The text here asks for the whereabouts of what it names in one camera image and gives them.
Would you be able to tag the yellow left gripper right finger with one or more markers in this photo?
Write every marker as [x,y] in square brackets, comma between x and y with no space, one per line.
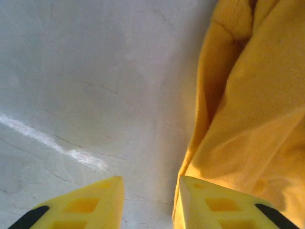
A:
[214,207]

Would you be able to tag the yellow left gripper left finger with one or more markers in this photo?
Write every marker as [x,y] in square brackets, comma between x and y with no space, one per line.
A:
[95,205]

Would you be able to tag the yellow t-shirt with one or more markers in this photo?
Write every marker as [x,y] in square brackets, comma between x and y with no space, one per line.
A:
[262,95]

